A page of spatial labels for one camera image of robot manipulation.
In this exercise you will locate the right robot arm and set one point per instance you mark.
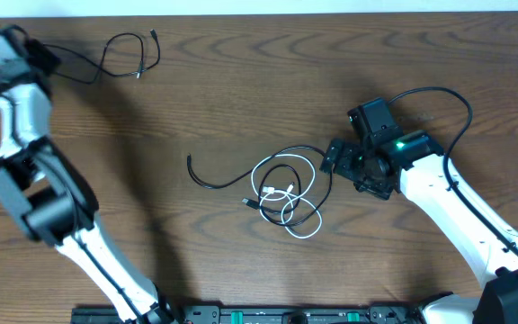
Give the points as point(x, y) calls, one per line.
point(428, 179)

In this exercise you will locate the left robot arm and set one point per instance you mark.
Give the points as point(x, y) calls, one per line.
point(46, 196)

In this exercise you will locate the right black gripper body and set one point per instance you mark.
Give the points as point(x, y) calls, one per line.
point(353, 165)

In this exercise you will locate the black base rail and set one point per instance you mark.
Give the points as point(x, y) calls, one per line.
point(381, 313)

